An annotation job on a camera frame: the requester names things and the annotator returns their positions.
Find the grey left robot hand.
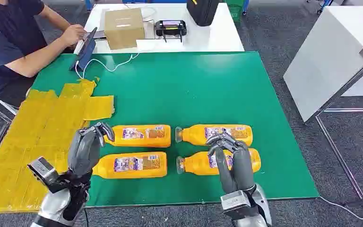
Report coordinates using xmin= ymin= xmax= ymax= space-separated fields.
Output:
xmin=67 ymin=122 xmax=116 ymax=177

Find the black handheld controller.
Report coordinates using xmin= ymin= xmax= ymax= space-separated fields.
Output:
xmin=155 ymin=19 xmax=188 ymax=43

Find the black bag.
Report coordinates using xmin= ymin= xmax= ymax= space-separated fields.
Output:
xmin=186 ymin=0 xmax=220 ymax=27

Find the brown cardboard box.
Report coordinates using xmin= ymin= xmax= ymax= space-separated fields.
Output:
xmin=104 ymin=7 xmax=146 ymax=51

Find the green plastic crate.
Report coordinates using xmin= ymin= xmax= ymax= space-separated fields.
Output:
xmin=225 ymin=0 xmax=245 ymax=23

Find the yellow sheet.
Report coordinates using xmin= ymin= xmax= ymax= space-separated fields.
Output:
xmin=0 ymin=78 xmax=116 ymax=215

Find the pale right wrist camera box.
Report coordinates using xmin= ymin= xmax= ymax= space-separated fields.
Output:
xmin=220 ymin=190 xmax=257 ymax=220

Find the white charging cable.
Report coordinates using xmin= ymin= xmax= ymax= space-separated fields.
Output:
xmin=74 ymin=52 xmax=140 ymax=79

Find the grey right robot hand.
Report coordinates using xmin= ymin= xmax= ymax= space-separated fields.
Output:
xmin=205 ymin=132 xmax=256 ymax=194

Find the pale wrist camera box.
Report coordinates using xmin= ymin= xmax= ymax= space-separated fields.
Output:
xmin=27 ymin=157 xmax=59 ymax=189
xmin=220 ymin=190 xmax=257 ymax=220

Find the white table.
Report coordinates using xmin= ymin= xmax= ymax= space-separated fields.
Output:
xmin=73 ymin=3 xmax=245 ymax=54

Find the white desk with metal frame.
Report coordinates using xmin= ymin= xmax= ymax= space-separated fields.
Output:
xmin=283 ymin=5 xmax=363 ymax=204

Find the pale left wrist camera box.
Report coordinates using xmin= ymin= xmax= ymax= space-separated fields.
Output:
xmin=27 ymin=157 xmax=59 ymax=189

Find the white floor cable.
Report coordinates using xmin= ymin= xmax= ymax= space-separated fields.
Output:
xmin=319 ymin=195 xmax=363 ymax=220

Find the orange drink bottle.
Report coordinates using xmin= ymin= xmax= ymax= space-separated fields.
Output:
xmin=176 ymin=148 xmax=262 ymax=176
xmin=104 ymin=124 xmax=172 ymax=148
xmin=174 ymin=124 xmax=253 ymax=147
xmin=92 ymin=152 xmax=168 ymax=180

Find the green table mat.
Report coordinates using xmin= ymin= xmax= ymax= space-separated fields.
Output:
xmin=31 ymin=51 xmax=320 ymax=209

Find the blue cased tablet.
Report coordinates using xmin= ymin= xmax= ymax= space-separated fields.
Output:
xmin=70 ymin=27 xmax=98 ymax=72

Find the person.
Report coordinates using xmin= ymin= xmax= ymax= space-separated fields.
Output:
xmin=0 ymin=0 xmax=88 ymax=109

